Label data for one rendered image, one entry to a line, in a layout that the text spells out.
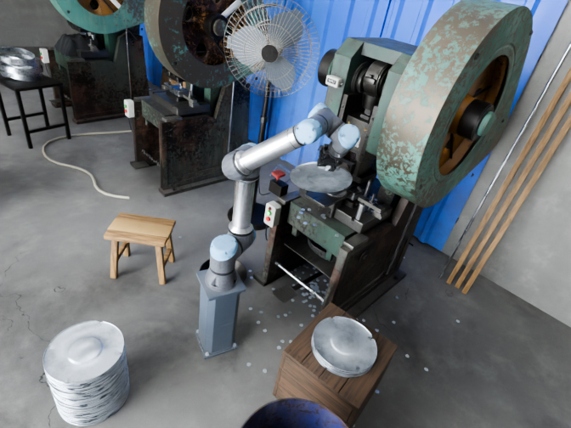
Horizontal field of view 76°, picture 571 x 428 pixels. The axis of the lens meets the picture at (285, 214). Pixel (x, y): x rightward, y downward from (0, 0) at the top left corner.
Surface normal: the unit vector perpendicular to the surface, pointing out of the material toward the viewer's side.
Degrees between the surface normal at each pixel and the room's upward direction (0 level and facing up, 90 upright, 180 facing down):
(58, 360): 0
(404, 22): 90
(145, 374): 0
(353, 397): 0
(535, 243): 90
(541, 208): 90
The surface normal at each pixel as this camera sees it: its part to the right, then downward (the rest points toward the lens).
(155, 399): 0.16, -0.82
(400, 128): -0.70, 0.32
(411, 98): -0.64, 0.10
